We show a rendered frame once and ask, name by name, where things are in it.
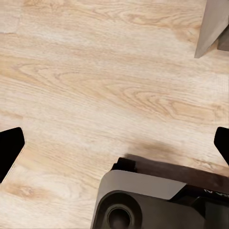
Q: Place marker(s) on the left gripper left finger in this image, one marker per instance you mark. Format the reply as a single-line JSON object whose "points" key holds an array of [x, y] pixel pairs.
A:
{"points": [[11, 143]]}

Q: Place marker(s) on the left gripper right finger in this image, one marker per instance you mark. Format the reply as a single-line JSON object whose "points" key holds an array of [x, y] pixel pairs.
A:
{"points": [[221, 141]]}

